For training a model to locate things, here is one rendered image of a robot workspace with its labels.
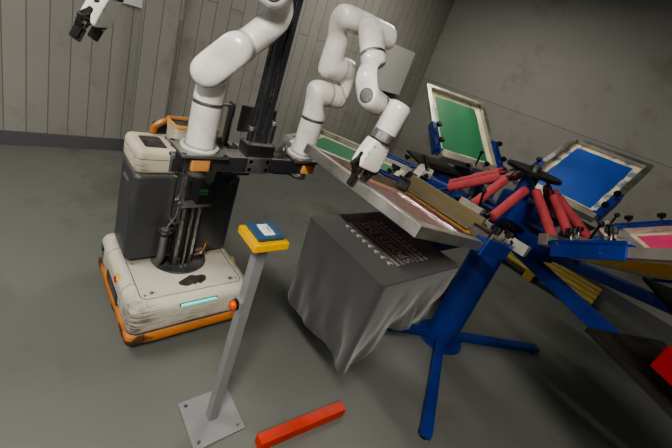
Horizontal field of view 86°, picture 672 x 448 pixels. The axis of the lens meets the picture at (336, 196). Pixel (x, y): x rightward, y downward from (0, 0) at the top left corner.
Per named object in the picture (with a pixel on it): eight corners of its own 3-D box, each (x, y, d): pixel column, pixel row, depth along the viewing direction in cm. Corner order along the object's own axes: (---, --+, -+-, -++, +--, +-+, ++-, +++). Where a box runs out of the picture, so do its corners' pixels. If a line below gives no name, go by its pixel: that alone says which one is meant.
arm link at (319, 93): (295, 113, 146) (306, 74, 141) (321, 118, 154) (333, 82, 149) (306, 121, 140) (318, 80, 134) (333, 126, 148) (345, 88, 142)
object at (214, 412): (194, 452, 142) (249, 255, 107) (177, 404, 156) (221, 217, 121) (245, 428, 156) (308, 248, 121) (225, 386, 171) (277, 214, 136)
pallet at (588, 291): (599, 298, 413) (605, 291, 409) (581, 317, 355) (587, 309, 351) (504, 239, 490) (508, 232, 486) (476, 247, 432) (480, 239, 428)
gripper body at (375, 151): (382, 138, 121) (366, 167, 123) (364, 128, 113) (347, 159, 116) (398, 147, 116) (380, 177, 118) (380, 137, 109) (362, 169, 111)
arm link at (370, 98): (367, 63, 125) (372, 121, 122) (348, 47, 114) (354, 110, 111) (389, 55, 121) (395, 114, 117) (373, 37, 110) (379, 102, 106)
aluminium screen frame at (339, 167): (414, 237, 98) (421, 226, 97) (302, 151, 136) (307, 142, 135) (504, 256, 156) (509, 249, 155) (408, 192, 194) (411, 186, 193)
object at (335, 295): (340, 378, 132) (382, 287, 116) (280, 296, 161) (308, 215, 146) (346, 375, 134) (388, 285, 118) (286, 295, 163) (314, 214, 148)
